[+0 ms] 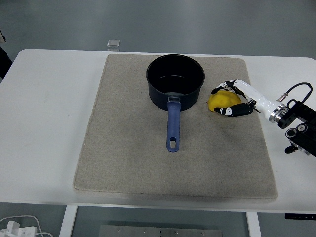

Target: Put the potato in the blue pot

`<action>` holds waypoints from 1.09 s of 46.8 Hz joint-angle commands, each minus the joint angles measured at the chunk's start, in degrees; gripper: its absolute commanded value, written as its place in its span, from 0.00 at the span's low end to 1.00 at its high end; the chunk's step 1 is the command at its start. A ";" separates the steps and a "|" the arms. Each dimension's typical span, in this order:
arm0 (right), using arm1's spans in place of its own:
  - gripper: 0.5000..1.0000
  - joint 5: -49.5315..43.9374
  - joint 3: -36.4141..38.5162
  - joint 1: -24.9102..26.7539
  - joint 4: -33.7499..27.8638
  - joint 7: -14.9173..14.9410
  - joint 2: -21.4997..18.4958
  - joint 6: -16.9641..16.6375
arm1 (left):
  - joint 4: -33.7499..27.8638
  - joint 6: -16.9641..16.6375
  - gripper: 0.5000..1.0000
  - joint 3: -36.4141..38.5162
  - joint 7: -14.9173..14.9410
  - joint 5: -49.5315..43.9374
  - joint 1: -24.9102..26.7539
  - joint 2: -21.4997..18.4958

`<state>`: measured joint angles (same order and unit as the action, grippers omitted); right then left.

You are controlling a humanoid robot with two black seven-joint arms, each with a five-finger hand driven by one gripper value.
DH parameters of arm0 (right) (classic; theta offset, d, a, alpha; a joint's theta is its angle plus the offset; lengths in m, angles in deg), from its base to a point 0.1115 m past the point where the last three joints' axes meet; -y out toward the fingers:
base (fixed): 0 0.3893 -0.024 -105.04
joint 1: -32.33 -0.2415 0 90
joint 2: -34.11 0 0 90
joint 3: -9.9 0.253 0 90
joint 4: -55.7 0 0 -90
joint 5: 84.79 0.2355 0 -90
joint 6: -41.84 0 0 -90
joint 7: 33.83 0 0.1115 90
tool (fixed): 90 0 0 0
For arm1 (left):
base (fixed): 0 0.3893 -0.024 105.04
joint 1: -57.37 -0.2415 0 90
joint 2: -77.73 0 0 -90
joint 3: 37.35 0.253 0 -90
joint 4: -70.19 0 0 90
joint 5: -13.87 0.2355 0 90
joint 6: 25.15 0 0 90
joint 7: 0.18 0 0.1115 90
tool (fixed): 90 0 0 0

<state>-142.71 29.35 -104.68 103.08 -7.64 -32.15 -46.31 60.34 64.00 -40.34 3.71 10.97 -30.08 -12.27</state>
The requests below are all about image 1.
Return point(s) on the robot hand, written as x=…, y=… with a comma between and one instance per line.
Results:
x=256, y=95

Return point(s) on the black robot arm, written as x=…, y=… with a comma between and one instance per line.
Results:
x=295, y=114

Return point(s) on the black table control panel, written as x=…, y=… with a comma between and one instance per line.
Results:
x=297, y=216

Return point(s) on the white table leg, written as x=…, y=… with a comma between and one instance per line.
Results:
x=67, y=222
x=253, y=225

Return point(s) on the beige felt mat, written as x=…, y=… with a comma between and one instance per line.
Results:
x=128, y=153

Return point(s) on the small clear square object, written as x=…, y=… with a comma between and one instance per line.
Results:
x=113, y=43

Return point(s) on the grey metal plate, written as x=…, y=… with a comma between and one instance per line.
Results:
x=160, y=232

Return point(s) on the person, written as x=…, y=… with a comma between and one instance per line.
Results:
x=3, y=61

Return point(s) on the white power strip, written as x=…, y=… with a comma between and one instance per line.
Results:
x=17, y=230

